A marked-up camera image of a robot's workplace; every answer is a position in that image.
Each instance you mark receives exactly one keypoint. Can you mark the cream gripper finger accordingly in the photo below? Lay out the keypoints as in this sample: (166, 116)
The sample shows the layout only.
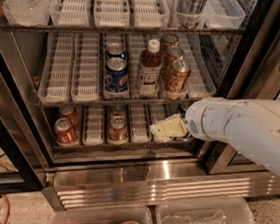
(172, 126)

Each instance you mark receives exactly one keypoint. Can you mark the brown tea bottle white cap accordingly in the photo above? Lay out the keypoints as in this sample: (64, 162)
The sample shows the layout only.
(150, 63)

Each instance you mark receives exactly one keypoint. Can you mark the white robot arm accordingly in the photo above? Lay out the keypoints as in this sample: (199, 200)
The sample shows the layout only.
(252, 127)

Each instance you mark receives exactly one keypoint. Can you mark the fridge glass door right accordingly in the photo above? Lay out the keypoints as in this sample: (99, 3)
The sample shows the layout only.
(255, 70)

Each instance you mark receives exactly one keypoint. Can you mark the fridge glass door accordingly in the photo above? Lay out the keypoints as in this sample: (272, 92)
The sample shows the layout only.
(255, 70)
(25, 173)

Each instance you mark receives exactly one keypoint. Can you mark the steel fridge bottom grille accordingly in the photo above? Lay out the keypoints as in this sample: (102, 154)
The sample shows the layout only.
(149, 183)

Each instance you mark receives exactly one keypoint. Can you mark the tall plaid can top shelf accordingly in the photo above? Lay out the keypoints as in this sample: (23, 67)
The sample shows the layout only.
(188, 13)

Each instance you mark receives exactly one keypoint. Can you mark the fridge glass door left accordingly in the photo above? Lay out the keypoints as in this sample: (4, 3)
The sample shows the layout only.
(25, 173)

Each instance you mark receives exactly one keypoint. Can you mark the rear dark blue can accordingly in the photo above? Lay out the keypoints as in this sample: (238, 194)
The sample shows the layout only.
(182, 107)

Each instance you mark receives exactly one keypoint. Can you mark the front gold soda can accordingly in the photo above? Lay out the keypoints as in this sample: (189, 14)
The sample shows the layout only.
(177, 74)

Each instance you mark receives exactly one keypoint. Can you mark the gold soda can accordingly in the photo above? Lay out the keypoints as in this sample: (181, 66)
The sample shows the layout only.
(177, 74)
(171, 54)
(168, 40)

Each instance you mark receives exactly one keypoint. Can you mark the front brown soda can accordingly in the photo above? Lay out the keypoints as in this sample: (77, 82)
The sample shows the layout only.
(116, 128)

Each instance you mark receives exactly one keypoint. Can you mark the brown soda can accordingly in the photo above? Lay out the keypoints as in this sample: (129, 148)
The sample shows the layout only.
(117, 110)
(116, 128)

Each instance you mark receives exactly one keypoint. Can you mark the rear brown soda can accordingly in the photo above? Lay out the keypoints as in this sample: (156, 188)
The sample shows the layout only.
(117, 110)

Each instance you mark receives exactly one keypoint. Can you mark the middle gold soda can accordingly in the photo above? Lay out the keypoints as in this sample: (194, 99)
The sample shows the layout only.
(171, 54)

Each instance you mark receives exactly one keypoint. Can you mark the front blue Pepsi can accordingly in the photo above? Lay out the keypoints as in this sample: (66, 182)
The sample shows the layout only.
(116, 75)

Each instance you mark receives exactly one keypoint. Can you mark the blue pepsi can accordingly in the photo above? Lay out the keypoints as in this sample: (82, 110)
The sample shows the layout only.
(115, 50)
(116, 75)

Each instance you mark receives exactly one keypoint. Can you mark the rear gold soda can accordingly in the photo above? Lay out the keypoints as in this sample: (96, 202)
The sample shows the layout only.
(168, 40)

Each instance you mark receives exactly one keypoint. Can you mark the rear blue Pepsi can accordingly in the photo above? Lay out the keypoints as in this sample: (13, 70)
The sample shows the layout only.
(115, 50)

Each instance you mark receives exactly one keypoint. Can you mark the clear bin with meat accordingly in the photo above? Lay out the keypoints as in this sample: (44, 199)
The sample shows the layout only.
(104, 215)

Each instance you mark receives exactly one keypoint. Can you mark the rear orange soda can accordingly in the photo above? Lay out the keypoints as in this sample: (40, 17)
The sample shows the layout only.
(70, 112)

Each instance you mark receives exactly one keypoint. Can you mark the orange soda can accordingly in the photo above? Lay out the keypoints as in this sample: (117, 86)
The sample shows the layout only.
(65, 131)
(70, 112)

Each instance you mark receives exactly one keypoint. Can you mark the front orange soda can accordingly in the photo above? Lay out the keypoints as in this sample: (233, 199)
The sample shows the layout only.
(65, 131)

